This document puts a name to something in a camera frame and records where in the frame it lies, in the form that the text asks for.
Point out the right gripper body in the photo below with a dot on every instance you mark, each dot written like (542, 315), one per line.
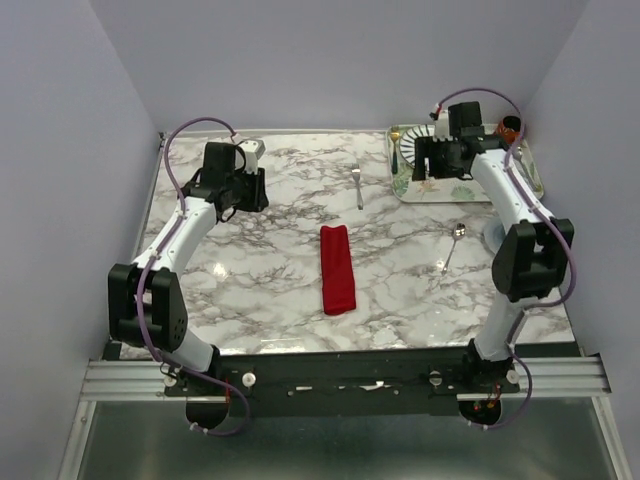
(443, 168)

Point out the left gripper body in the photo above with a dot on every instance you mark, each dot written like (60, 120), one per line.
(243, 186)

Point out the silver fork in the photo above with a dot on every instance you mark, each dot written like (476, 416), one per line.
(356, 176)

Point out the silver spoon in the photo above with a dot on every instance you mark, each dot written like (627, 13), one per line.
(458, 232)
(522, 165)

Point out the red cloth napkin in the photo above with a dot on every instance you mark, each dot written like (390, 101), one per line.
(338, 283)

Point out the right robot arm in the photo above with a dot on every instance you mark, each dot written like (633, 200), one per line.
(533, 257)

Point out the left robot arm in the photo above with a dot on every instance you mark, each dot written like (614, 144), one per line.
(145, 301)

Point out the striped white plate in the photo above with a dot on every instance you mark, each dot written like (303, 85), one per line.
(408, 139)

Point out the floral serving tray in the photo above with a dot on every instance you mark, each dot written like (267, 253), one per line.
(430, 191)

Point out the orange black cup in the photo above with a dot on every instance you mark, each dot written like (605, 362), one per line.
(509, 129)

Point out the silver spoon on tray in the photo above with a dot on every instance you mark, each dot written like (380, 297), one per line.
(522, 165)

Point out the grey saucer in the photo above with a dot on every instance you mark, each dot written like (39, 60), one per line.
(494, 234)

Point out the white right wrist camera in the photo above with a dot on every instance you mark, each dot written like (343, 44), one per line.
(440, 119)

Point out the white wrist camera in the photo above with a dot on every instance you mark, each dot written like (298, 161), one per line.
(440, 119)
(253, 150)

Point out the gold fork green handle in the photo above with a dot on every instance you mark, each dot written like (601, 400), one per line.
(394, 136)

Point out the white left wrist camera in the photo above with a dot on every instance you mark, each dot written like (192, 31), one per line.
(253, 150)

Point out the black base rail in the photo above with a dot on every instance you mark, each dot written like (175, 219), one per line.
(353, 383)

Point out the aluminium frame rail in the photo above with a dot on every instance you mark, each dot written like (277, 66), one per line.
(129, 381)

